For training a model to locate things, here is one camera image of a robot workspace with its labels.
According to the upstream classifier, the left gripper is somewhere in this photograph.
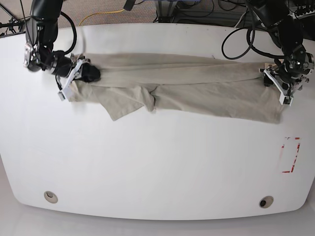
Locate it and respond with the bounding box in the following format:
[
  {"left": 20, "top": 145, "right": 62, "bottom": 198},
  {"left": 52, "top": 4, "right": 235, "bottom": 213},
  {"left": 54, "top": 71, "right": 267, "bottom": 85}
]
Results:
[{"left": 259, "top": 63, "right": 309, "bottom": 97}]

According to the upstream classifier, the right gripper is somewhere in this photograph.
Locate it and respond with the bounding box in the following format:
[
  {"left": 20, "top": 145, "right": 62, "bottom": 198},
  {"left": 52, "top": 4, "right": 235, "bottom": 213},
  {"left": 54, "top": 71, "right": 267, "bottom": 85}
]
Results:
[{"left": 51, "top": 55, "right": 101, "bottom": 91}]

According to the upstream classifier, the beige T-shirt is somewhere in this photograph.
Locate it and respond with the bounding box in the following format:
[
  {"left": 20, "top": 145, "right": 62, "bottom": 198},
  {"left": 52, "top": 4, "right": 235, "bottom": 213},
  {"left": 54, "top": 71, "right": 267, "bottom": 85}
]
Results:
[{"left": 70, "top": 53, "right": 283, "bottom": 123}]

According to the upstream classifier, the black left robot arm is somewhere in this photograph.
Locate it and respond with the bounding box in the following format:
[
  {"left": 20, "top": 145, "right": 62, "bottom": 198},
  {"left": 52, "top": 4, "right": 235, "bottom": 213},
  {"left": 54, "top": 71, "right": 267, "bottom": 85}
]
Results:
[{"left": 246, "top": 0, "right": 315, "bottom": 104}]

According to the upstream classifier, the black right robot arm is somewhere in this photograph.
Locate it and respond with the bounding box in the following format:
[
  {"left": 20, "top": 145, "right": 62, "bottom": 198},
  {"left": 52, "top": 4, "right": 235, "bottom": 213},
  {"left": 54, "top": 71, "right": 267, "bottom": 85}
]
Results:
[{"left": 24, "top": 0, "right": 100, "bottom": 91}]

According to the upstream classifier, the white power strip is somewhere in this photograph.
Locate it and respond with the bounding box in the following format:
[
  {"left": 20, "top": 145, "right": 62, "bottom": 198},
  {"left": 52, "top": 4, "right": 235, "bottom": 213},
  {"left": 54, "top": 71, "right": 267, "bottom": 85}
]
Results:
[{"left": 291, "top": 5, "right": 315, "bottom": 19}]

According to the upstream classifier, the black tripod stand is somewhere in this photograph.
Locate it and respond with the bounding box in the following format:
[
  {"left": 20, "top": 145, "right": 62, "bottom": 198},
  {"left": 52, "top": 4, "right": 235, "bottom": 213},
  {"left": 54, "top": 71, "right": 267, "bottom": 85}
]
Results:
[{"left": 0, "top": 3, "right": 30, "bottom": 38}]

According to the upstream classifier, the red tape rectangle marking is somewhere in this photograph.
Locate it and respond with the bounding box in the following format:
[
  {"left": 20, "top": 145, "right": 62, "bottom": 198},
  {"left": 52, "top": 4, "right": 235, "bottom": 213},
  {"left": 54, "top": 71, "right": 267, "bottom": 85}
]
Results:
[{"left": 279, "top": 137, "right": 301, "bottom": 174}]

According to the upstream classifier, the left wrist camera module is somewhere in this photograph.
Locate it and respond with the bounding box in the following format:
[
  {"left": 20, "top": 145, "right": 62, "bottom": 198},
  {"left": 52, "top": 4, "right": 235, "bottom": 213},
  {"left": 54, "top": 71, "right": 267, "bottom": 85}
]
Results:
[{"left": 279, "top": 93, "right": 293, "bottom": 106}]

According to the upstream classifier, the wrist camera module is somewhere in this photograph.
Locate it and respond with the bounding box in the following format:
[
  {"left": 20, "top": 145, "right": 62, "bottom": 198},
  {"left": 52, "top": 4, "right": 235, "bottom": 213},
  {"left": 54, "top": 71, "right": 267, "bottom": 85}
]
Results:
[
  {"left": 279, "top": 93, "right": 293, "bottom": 106},
  {"left": 58, "top": 88, "right": 72, "bottom": 101}
]

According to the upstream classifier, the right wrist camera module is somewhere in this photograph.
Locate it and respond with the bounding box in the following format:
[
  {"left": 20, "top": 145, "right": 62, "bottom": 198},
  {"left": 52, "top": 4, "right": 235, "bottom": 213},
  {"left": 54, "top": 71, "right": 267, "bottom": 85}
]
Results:
[{"left": 58, "top": 88, "right": 72, "bottom": 101}]

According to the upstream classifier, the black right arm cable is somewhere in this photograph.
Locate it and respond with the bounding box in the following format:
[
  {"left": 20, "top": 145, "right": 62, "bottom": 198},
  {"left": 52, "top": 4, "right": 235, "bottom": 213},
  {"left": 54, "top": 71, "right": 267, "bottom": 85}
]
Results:
[{"left": 55, "top": 12, "right": 78, "bottom": 59}]

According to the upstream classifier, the yellow cable on floor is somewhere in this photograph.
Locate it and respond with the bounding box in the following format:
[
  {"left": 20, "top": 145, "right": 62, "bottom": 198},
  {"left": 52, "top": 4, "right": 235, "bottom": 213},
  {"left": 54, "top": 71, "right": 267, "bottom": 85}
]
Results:
[{"left": 78, "top": 8, "right": 125, "bottom": 27}]

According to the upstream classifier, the right table cable grommet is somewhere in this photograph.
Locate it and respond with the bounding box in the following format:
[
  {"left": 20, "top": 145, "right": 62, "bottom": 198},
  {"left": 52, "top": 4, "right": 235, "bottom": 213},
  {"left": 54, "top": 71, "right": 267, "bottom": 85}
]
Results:
[{"left": 259, "top": 196, "right": 274, "bottom": 208}]

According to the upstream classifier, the table cable grommet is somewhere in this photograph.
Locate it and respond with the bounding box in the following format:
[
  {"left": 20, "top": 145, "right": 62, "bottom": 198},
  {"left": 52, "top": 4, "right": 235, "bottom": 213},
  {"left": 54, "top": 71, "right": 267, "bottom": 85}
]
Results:
[
  {"left": 44, "top": 191, "right": 58, "bottom": 204},
  {"left": 259, "top": 196, "right": 274, "bottom": 208}
]

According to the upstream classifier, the left table cable grommet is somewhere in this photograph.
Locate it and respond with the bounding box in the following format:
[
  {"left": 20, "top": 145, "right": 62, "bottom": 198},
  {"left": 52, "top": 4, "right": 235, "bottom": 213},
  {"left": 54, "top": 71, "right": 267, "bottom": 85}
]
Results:
[{"left": 44, "top": 191, "right": 58, "bottom": 204}]

